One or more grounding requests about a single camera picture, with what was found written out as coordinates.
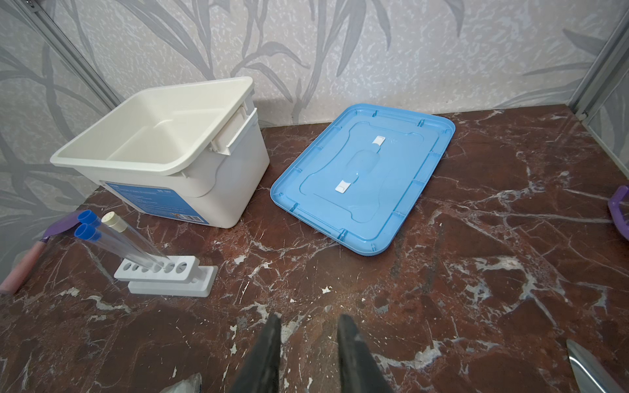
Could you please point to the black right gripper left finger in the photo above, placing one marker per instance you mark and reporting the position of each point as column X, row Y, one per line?
column 260, row 372

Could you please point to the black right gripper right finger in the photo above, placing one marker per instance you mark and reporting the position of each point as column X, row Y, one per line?
column 358, row 369

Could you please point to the white test tube rack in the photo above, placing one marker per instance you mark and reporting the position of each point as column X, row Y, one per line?
column 183, row 276

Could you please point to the test tube cork stopper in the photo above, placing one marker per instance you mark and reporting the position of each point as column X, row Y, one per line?
column 126, row 233

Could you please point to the blue plastic bin lid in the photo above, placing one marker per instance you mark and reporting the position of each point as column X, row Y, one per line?
column 358, row 181

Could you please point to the white plastic storage bin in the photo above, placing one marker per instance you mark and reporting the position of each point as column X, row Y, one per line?
column 190, row 152

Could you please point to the metal tongs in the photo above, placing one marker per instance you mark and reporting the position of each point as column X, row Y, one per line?
column 589, row 373

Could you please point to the purple toy shovel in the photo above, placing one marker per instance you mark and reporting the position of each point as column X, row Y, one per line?
column 20, row 273

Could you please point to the aluminium frame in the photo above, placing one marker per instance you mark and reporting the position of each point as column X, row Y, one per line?
column 81, row 62

